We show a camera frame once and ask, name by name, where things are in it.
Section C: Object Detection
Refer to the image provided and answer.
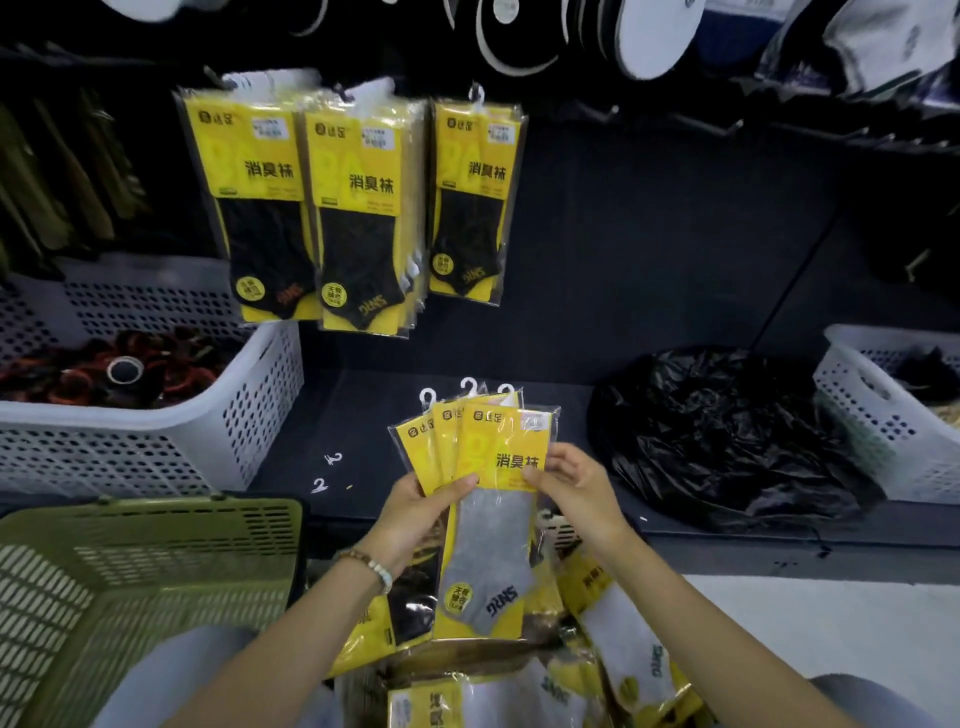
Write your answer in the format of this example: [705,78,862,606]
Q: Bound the person's left hand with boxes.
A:
[358,472,482,586]

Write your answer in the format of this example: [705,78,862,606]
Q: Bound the person's right hand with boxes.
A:
[521,442,640,561]

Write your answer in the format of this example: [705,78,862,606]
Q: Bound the yellow packet with grey sock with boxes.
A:
[433,384,562,643]

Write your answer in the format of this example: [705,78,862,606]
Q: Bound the person's right forearm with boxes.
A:
[606,536,852,728]

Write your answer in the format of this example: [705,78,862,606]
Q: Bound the person's left forearm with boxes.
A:
[161,551,395,728]

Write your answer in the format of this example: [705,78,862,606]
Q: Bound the pile of loose sock packets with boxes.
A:
[324,510,710,728]

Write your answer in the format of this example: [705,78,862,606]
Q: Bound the black plastic bag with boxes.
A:
[586,345,888,535]

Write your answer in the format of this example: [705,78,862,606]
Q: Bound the large white perforated basket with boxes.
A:
[0,253,306,501]

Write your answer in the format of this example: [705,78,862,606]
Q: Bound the yellow packet with black sock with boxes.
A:
[426,82,529,307]

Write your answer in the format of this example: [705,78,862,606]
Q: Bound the bunch of black sock packets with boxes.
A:
[174,69,325,325]
[298,78,430,340]

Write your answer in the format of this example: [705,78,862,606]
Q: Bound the person's grey trousers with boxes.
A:
[88,624,335,728]

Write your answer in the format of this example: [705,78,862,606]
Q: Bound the green plastic basket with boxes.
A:
[0,495,307,728]

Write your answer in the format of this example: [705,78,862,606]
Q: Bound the pile of red black rolls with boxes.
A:
[0,326,245,411]

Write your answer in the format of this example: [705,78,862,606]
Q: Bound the dark goods in basket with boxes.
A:
[891,347,960,408]

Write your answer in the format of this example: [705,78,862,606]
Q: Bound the row of black white discs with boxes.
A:
[438,0,708,81]

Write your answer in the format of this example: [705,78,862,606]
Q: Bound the olive hanging goods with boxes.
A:
[0,88,153,280]

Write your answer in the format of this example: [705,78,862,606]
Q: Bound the beaded bracelet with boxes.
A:
[334,547,396,597]

